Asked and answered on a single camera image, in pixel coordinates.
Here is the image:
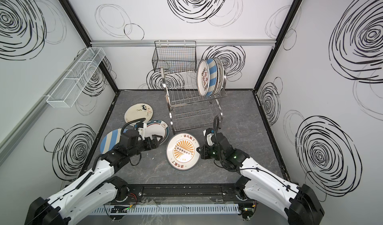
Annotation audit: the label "green red rimmed white plate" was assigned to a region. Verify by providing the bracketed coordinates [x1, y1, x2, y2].
[145, 119, 170, 145]

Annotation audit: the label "orange sunburst plate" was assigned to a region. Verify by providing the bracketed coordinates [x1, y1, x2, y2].
[214, 58, 224, 94]
[166, 133, 200, 171]

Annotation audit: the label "white plate red characters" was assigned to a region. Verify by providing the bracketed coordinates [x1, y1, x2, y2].
[196, 60, 210, 96]

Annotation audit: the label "white plate green cloud outline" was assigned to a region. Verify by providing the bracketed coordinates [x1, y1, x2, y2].
[216, 58, 226, 94]

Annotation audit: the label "blue striped plate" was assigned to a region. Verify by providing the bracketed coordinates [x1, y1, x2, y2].
[206, 58, 218, 96]
[100, 128, 121, 154]

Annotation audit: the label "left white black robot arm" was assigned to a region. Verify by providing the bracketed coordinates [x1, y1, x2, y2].
[25, 131, 163, 225]

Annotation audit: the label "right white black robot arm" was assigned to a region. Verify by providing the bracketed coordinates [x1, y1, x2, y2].
[197, 128, 325, 225]

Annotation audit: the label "stainless steel dish rack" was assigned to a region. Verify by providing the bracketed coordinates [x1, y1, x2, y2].
[159, 63, 227, 133]

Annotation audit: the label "cream plate with black drawing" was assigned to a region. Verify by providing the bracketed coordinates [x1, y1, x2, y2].
[124, 103, 154, 123]

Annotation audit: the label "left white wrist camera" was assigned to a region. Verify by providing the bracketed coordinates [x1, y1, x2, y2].
[134, 122, 147, 140]

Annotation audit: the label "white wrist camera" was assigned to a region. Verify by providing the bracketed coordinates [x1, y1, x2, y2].
[203, 128, 214, 147]
[134, 122, 147, 140]

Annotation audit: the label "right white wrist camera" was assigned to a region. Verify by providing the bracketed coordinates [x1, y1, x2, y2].
[203, 128, 214, 147]

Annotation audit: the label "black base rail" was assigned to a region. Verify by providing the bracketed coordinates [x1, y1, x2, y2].
[112, 178, 251, 204]

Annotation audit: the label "white slotted cable duct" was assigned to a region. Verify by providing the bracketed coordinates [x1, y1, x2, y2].
[91, 204, 240, 216]

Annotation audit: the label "white mesh wall shelf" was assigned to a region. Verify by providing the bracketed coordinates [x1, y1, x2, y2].
[46, 47, 105, 108]

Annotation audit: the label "black wire wall basket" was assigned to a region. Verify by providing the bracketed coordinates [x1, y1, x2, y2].
[152, 46, 197, 72]

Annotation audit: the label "aluminium wall rail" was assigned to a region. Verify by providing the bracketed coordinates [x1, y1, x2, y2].
[90, 39, 276, 47]

